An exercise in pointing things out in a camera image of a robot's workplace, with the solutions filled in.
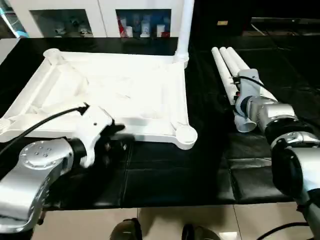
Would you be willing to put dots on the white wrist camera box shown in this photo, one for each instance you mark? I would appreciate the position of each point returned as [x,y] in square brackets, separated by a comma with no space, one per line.
[247,80]
[95,127]

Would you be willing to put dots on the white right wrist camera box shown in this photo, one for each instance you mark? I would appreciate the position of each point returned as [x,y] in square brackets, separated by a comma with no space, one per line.
[247,80]

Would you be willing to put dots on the white plastic table leg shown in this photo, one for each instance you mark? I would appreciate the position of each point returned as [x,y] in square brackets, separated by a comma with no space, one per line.
[222,75]
[240,61]
[230,61]
[186,25]

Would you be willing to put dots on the small yellow label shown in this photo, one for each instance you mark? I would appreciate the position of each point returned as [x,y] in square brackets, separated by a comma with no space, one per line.
[222,22]

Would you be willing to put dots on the white plastic table top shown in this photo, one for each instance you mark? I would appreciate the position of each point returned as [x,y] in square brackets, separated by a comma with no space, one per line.
[125,90]

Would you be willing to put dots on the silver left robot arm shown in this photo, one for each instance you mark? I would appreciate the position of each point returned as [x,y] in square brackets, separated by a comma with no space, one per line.
[35,170]

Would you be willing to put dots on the dark robot foot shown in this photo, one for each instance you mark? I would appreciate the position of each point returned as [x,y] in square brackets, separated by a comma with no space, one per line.
[125,231]
[200,233]

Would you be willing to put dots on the black work mat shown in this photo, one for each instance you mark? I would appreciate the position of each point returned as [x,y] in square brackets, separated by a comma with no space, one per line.
[190,175]

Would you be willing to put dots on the black metal bar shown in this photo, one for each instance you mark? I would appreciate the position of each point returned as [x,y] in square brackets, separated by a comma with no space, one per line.
[290,21]

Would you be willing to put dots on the dark right robot foot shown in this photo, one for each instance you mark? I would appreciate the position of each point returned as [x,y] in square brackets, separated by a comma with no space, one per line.
[200,233]

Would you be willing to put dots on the dark left robot foot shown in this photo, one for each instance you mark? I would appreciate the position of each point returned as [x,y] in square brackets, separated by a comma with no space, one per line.
[125,231]

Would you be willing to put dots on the white glass-door cabinet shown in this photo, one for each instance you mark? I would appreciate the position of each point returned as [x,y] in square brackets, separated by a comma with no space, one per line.
[100,15]

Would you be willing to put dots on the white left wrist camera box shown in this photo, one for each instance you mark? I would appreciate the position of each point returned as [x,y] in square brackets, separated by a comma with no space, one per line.
[95,127]

